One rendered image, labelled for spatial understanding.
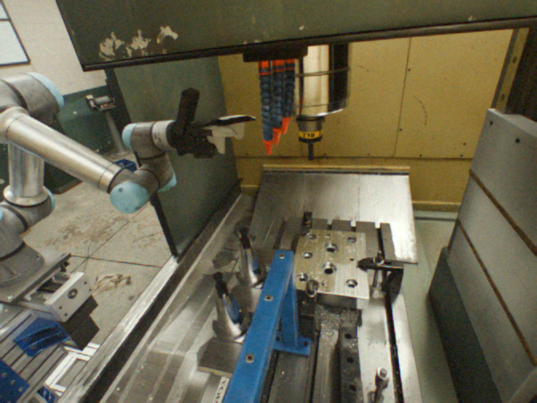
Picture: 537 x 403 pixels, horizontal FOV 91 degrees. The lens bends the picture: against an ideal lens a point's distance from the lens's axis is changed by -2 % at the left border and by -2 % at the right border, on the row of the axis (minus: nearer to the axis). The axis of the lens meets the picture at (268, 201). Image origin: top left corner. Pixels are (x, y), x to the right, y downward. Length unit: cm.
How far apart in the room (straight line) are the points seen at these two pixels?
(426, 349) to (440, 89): 118
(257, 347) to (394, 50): 144
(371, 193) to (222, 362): 138
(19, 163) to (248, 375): 90
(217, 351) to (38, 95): 78
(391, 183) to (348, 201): 28
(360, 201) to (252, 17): 144
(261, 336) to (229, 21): 40
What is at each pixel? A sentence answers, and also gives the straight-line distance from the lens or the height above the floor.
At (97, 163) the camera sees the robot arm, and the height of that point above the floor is 141.
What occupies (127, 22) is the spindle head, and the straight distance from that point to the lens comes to 32.
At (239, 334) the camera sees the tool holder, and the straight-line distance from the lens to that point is 47.
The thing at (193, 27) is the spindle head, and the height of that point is 163.
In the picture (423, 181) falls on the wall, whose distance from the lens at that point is 183.
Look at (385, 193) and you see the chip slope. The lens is 168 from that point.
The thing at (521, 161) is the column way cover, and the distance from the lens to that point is 74.
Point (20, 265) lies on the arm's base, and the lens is 117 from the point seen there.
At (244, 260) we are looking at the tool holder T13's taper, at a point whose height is 127.
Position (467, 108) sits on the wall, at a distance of 173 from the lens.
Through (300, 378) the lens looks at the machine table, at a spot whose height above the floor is 90.
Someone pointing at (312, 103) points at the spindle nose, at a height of 151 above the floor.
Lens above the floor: 161
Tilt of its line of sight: 31 degrees down
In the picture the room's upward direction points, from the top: 7 degrees counter-clockwise
